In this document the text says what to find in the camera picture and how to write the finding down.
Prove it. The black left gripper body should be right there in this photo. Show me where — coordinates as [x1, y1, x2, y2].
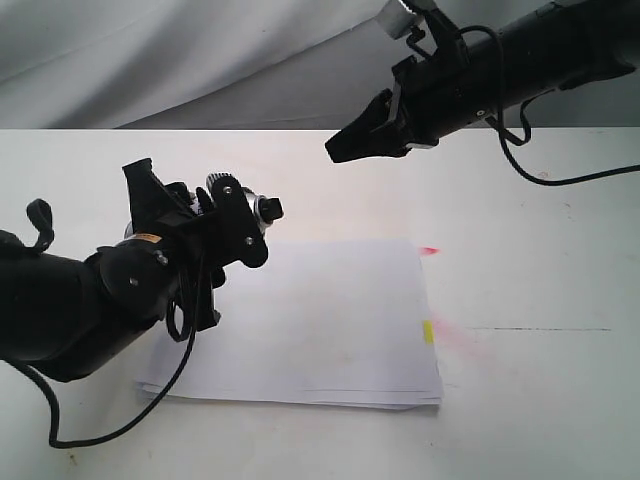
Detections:
[124, 190, 213, 300]

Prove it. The white backdrop cloth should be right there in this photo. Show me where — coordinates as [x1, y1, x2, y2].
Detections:
[0, 0, 640, 130]

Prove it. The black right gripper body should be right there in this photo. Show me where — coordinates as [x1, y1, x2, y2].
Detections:
[389, 44, 500, 148]

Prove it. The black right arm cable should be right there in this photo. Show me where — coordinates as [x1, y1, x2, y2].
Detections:
[459, 25, 640, 186]

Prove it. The yellow sticky tab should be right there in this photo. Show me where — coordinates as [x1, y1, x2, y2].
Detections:
[422, 321, 434, 345]

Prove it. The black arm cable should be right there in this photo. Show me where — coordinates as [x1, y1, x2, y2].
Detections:
[9, 198, 206, 448]
[459, 25, 640, 186]

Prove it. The white paper stack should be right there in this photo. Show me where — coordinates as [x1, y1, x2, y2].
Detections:
[138, 239, 443, 409]

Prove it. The silver spray can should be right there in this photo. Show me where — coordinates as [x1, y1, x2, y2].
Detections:
[124, 187, 284, 239]

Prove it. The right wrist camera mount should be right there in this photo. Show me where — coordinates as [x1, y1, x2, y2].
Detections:
[374, 0, 467, 59]

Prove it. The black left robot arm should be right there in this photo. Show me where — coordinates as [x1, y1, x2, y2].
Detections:
[1, 159, 224, 382]

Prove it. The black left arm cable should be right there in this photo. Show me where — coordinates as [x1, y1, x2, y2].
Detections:
[9, 198, 206, 448]

